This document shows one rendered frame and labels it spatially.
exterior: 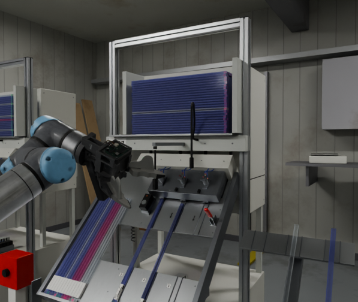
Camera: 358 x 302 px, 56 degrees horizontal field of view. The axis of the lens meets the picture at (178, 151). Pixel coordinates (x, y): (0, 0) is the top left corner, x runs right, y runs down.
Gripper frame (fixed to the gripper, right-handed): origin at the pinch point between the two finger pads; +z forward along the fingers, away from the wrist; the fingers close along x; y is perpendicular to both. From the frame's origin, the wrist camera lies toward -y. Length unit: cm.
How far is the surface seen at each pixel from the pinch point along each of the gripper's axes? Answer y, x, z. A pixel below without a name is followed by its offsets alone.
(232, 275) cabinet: -98, 75, 24
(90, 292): -72, 9, -21
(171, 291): -55, 17, 8
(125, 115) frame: -32, 73, -56
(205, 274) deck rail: -46, 25, 16
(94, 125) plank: -237, 314, -267
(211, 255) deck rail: -44, 32, 15
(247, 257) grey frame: -61, 57, 27
